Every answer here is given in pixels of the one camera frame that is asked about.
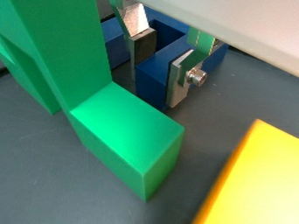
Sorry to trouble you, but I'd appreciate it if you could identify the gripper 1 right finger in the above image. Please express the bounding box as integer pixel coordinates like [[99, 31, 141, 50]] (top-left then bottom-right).
[[165, 27, 216, 108]]

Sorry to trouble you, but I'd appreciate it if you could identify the blue U-shaped block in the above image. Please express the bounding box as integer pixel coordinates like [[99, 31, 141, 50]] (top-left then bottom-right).
[[99, 5, 229, 112]]

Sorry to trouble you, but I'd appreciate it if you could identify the green stepped block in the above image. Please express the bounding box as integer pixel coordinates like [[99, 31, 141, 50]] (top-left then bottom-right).
[[0, 0, 184, 200]]

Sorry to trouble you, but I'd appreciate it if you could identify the yellow long block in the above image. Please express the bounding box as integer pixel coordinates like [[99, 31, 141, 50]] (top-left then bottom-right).
[[192, 120, 299, 224]]

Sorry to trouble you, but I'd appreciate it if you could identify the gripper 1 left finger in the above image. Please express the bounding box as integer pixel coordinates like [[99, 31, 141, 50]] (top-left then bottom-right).
[[109, 0, 156, 80]]

